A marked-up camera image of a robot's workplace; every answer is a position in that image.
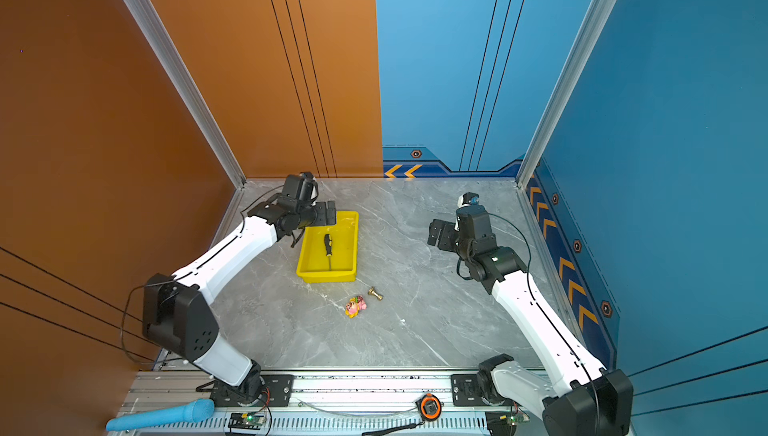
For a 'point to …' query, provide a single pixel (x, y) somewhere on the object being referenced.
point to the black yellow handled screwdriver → (328, 248)
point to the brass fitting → (371, 291)
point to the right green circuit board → (513, 419)
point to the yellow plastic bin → (313, 265)
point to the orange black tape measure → (429, 406)
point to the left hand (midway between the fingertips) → (323, 208)
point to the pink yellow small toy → (354, 306)
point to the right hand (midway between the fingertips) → (442, 228)
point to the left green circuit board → (251, 420)
